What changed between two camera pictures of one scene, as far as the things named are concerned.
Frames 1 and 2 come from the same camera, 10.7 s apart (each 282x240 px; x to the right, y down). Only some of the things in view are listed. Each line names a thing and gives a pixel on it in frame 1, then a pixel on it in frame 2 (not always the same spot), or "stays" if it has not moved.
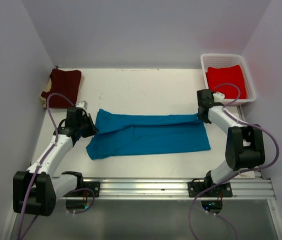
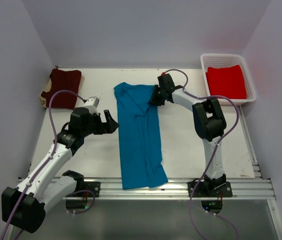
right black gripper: x=203 y=119 -> x=153 y=100
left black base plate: x=94 y=186 stays
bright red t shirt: x=228 y=80 stays
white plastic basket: x=224 y=60 stays
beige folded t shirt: x=47 y=88 stays
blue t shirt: x=119 y=133 -> x=141 y=160
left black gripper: x=93 y=129 -> x=108 y=127
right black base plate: x=225 y=190 stays
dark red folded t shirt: x=66 y=83 stays
